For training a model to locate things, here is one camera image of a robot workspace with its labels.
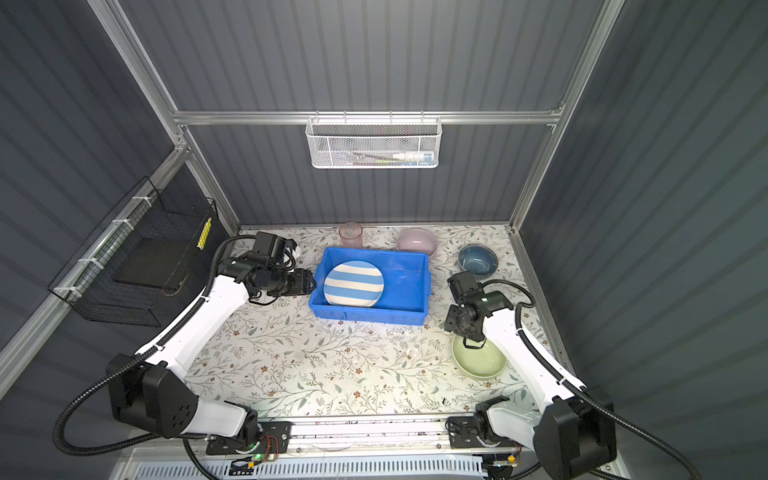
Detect dark blue bowl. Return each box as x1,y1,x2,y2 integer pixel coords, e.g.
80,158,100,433
458,244,499,279

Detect light green bowl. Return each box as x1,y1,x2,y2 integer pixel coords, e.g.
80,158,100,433
452,336,507,380

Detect pink bowl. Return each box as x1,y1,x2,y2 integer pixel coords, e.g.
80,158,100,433
396,228,438,257

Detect blue plastic bin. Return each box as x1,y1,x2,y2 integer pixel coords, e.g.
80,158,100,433
309,247,431,326

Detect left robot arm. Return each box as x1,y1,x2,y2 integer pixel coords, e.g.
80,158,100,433
107,232,316,446

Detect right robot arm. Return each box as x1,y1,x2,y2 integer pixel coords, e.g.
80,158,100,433
444,272,618,479

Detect yellow tag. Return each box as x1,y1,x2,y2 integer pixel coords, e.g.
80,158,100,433
196,217,212,250

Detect floral table mat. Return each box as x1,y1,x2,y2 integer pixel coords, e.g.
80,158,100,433
185,225,535,417

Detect pink translucent cup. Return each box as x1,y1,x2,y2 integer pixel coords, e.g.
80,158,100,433
338,222,364,249

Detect black pad in basket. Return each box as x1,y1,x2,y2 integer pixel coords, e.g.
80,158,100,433
113,238,187,288

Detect pens in white basket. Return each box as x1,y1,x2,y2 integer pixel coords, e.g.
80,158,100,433
345,151,438,168

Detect white vented strip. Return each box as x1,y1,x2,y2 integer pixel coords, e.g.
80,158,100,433
134,454,487,480

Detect black wire wall basket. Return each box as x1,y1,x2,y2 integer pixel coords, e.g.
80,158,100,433
48,186,226,327

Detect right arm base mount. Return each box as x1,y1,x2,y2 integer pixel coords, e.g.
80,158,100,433
444,416,535,450

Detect white wire mesh basket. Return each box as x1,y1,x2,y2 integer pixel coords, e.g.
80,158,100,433
305,115,443,170

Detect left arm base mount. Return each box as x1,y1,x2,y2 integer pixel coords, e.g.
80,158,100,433
206,421,294,456

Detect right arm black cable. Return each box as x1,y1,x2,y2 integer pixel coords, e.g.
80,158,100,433
479,278,703,480

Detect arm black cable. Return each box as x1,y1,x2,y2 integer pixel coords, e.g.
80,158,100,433
52,235,265,480
479,278,703,480

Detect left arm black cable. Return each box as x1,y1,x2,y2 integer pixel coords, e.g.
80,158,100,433
52,235,265,480

